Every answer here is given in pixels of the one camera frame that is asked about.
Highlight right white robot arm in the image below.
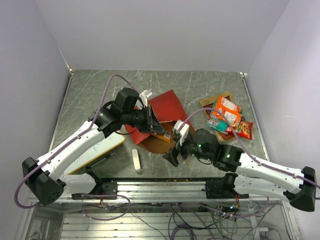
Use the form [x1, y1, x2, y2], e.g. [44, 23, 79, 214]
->
[162, 128, 317, 212]

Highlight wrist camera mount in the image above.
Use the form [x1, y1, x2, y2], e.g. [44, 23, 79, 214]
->
[172, 120, 190, 146]
[137, 89, 153, 109]

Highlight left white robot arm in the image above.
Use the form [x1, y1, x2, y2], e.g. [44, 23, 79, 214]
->
[22, 87, 165, 206]

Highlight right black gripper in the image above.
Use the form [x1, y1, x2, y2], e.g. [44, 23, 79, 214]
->
[162, 131, 214, 166]

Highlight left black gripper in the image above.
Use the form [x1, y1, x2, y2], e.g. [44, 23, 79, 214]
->
[122, 103, 166, 134]

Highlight aluminium extrusion frame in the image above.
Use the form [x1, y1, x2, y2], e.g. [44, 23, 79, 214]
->
[17, 180, 302, 240]

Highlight orange snack packet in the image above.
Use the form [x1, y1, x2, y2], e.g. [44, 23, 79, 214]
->
[210, 96, 242, 127]

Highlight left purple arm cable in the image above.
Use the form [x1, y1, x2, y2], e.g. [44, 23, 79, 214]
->
[14, 74, 140, 221]

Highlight teal snack packet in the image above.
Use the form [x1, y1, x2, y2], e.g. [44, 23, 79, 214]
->
[206, 117, 229, 133]

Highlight red paper bag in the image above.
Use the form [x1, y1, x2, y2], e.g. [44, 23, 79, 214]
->
[124, 89, 187, 154]

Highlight gold teal chips bag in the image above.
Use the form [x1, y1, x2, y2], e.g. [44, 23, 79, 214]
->
[200, 92, 242, 142]

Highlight yellow orange snack box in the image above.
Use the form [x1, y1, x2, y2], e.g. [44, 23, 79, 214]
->
[152, 121, 176, 143]

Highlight small whiteboard orange frame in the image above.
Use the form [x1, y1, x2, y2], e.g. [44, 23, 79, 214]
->
[64, 132, 126, 175]

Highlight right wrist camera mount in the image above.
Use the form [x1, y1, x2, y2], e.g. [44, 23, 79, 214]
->
[172, 120, 190, 146]

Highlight red yellow snack packet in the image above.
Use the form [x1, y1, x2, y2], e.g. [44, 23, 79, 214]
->
[234, 120, 254, 140]

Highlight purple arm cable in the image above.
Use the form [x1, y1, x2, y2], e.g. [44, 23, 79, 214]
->
[14, 74, 140, 221]
[177, 107, 320, 218]

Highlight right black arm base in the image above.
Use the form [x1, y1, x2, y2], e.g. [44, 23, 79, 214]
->
[202, 178, 249, 199]

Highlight white marker eraser stick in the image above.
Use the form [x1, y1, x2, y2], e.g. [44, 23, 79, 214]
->
[131, 149, 142, 172]

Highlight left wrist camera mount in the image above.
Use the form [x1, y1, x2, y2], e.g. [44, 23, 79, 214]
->
[137, 89, 153, 109]

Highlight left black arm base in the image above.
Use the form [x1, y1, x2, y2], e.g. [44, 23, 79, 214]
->
[71, 181, 118, 200]

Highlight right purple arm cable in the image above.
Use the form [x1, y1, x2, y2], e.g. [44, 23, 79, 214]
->
[177, 107, 320, 218]

